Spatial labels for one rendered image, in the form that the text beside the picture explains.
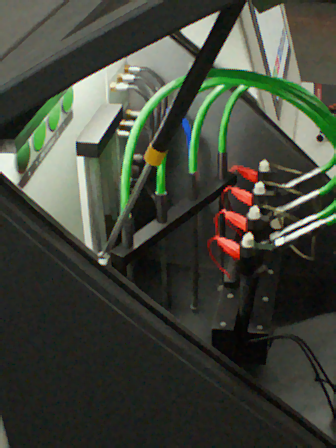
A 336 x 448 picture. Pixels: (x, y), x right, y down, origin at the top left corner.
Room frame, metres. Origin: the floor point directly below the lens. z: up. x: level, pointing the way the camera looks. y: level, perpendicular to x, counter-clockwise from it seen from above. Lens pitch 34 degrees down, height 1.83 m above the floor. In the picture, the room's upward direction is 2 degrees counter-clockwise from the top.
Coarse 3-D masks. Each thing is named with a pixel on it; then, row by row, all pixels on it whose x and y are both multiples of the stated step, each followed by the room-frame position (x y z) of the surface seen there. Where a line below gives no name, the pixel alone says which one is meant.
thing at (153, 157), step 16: (224, 16) 0.64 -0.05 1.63; (224, 32) 0.64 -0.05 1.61; (208, 48) 0.64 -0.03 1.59; (208, 64) 0.64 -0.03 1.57; (192, 80) 0.65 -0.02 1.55; (176, 96) 0.66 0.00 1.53; (192, 96) 0.65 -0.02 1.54; (176, 112) 0.65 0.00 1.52; (160, 128) 0.66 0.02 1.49; (176, 128) 0.66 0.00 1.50; (160, 144) 0.66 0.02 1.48; (160, 160) 0.66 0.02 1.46; (144, 176) 0.67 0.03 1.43; (128, 208) 0.68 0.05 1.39; (112, 240) 0.68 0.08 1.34
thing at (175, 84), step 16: (176, 80) 0.99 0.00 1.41; (256, 80) 0.96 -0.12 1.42; (272, 80) 0.95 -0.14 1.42; (160, 96) 0.99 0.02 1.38; (304, 96) 0.94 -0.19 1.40; (144, 112) 0.99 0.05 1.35; (320, 112) 0.93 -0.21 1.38; (128, 144) 1.00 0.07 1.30; (128, 160) 1.00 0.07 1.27; (128, 176) 1.00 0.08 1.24; (128, 192) 1.01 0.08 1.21
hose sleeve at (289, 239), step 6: (318, 222) 0.94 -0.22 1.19; (324, 222) 0.93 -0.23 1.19; (306, 228) 0.94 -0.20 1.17; (312, 228) 0.93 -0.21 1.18; (318, 228) 0.93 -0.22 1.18; (324, 228) 0.93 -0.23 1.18; (294, 234) 0.94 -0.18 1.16; (300, 234) 0.94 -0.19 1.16; (306, 234) 0.93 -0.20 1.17; (312, 234) 0.93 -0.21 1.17; (288, 240) 0.94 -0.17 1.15; (294, 240) 0.94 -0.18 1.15; (300, 240) 0.94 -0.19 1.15
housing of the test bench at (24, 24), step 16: (0, 0) 1.16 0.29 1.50; (16, 0) 1.16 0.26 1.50; (32, 0) 1.16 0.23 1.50; (48, 0) 1.15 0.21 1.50; (64, 0) 1.15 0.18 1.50; (0, 16) 1.08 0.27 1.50; (16, 16) 1.07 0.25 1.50; (32, 16) 1.07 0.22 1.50; (48, 16) 1.07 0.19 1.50; (0, 32) 1.00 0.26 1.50; (16, 32) 0.99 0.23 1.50; (32, 32) 1.01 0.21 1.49; (0, 48) 0.93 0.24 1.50; (0, 416) 0.70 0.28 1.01; (0, 432) 0.70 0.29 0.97
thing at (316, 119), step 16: (208, 80) 1.06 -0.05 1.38; (224, 80) 1.05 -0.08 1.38; (240, 80) 1.04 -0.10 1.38; (288, 96) 1.03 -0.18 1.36; (304, 112) 1.02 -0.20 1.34; (320, 128) 1.02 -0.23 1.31; (160, 176) 1.07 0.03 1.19; (160, 192) 1.07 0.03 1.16; (160, 208) 1.07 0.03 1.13; (304, 224) 1.02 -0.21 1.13
